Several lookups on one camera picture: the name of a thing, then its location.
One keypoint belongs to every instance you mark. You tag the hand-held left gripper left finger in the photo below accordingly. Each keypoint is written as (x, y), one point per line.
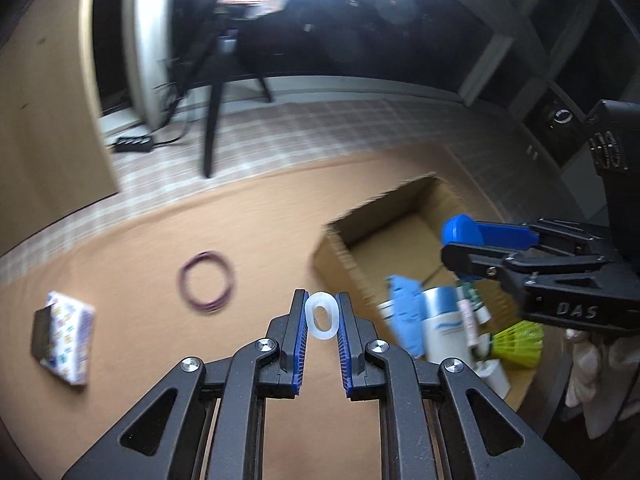
(299, 350)

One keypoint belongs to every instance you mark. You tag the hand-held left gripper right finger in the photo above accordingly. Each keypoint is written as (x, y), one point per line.
(345, 355)

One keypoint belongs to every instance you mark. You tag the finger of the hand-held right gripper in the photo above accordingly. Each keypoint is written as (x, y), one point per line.
(505, 234)
(475, 260)

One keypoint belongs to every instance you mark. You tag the green and white bottle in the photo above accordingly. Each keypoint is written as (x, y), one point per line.
(470, 292)

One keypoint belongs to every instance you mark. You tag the blue round case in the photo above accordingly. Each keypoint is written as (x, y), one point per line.
(460, 230)

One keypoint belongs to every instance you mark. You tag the pink tube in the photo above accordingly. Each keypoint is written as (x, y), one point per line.
(467, 317)

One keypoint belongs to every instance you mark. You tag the white and blue spray bottle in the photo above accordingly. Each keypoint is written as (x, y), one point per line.
(442, 325)

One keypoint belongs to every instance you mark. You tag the cardboard box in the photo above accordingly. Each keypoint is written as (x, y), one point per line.
(390, 230)

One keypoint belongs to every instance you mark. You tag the yellow shuttlecock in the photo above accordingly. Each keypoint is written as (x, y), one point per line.
(520, 342)

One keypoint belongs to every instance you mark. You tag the white small box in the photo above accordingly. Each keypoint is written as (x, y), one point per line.
(495, 375)

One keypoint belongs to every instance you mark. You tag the person's right hand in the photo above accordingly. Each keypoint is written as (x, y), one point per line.
(595, 375)

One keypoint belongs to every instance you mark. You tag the purple rubber band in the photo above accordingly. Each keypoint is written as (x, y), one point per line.
(182, 282)

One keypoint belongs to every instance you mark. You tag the printed tissue pack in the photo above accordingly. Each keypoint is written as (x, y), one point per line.
(70, 335)

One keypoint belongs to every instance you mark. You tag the black tripod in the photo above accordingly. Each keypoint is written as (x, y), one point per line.
(212, 125)

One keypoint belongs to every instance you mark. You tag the black card holder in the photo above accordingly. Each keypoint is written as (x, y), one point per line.
(41, 332)

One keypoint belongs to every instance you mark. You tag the black power strip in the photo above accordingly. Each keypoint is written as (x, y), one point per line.
(132, 144)

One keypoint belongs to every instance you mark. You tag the leaning white board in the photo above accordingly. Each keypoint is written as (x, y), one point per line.
(147, 60)

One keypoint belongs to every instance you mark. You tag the light wooden cabinet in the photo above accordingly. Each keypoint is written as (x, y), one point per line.
(45, 110)

